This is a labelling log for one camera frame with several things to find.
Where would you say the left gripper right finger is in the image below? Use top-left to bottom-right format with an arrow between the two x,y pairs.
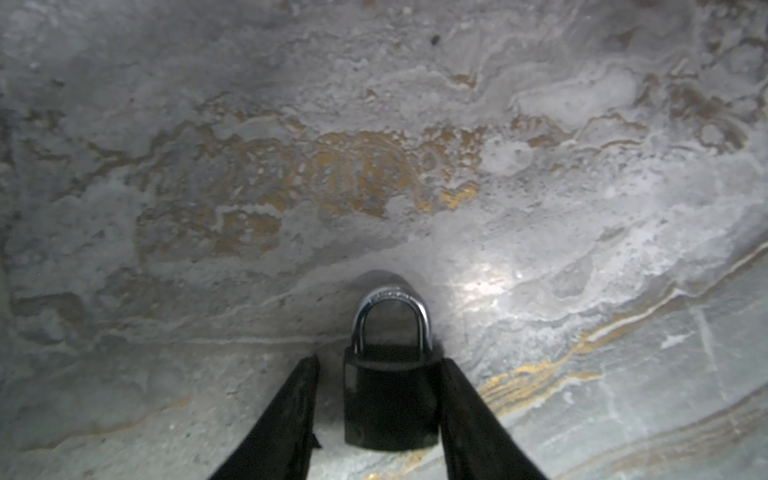
439,358 -> 546,480

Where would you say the black padlock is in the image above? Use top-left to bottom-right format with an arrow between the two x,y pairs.
343,285 -> 440,452

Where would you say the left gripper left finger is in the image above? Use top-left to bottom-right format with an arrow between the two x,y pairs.
211,355 -> 321,480

